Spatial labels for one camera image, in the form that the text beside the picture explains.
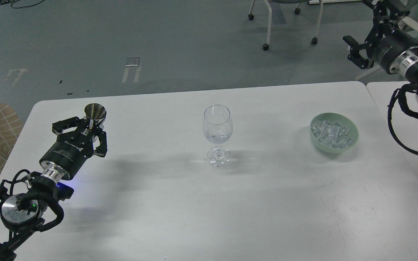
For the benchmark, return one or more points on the white chair frame with casters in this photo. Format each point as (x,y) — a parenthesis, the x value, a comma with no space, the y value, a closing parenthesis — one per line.
(276,17)

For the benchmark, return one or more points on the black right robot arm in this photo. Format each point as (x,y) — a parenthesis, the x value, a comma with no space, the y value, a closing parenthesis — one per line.
(406,96)

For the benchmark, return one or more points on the green bowl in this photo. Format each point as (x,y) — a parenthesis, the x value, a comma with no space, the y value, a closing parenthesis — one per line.
(335,117)

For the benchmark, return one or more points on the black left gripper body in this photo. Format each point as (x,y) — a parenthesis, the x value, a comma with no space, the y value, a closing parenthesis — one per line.
(69,152)

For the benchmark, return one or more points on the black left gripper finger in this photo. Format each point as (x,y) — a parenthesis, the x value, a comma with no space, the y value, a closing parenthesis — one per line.
(101,149)
(70,127)

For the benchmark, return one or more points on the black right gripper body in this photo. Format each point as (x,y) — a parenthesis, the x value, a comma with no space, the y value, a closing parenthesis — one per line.
(392,49)

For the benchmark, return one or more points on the clear wine glass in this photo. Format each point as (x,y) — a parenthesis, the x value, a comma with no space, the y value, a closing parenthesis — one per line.
(218,128)

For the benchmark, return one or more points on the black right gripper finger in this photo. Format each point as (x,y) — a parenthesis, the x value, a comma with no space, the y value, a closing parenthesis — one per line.
(354,53)
(386,11)

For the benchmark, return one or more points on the pile of ice cubes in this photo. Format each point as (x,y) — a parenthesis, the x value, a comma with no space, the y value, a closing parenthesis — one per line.
(332,134)

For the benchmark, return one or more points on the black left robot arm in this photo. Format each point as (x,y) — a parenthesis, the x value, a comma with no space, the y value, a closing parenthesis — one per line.
(29,202)

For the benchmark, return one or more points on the steel double jigger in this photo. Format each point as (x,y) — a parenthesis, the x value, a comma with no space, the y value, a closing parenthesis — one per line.
(95,115)

